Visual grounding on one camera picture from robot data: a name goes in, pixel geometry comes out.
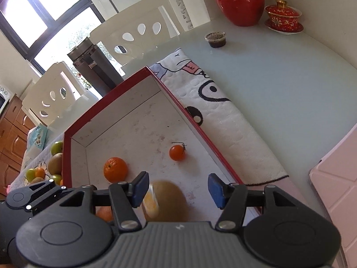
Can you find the green apple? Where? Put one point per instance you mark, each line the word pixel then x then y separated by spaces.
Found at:
pixel 30 174
pixel 57 148
pixel 57 179

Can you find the orange mandarin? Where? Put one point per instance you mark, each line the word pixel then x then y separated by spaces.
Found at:
pixel 115 169
pixel 104 214

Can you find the white dining chair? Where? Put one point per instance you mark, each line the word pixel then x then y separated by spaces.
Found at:
pixel 145 44
pixel 36 95

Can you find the blue tissue packet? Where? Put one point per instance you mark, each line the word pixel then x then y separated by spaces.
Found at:
pixel 37 139

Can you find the cartoon printed blanket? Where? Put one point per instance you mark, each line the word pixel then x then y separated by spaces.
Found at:
pixel 223 122

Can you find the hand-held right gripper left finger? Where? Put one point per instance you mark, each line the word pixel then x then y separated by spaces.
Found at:
pixel 140 189

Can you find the wooden cabinet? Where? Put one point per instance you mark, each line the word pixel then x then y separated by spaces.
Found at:
pixel 11 142

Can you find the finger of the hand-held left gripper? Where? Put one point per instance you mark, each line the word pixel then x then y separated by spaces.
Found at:
pixel 33 195

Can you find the red plant pot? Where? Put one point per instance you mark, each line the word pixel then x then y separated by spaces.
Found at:
pixel 241 8

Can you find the brown kiwi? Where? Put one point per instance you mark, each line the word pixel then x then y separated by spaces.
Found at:
pixel 170 198
pixel 55 164
pixel 36 180

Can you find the grey thermos jug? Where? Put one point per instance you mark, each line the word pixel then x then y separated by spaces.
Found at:
pixel 94 69

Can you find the red tea saucer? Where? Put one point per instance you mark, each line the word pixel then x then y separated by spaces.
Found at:
pixel 297 30

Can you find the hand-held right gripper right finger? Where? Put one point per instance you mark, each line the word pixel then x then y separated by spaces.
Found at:
pixel 216 191

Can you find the small plastic container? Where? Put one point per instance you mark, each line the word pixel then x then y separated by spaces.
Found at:
pixel 216 39

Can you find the window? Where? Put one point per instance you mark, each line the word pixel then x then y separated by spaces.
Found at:
pixel 28 5

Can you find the small red bowl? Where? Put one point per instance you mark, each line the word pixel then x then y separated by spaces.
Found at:
pixel 283 14

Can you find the red cardboard box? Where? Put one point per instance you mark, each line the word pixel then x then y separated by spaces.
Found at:
pixel 134 122

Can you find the white microwave oven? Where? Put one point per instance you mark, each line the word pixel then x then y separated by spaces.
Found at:
pixel 3 97

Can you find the pink tablet case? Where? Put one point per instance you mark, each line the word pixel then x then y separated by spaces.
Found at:
pixel 340 178

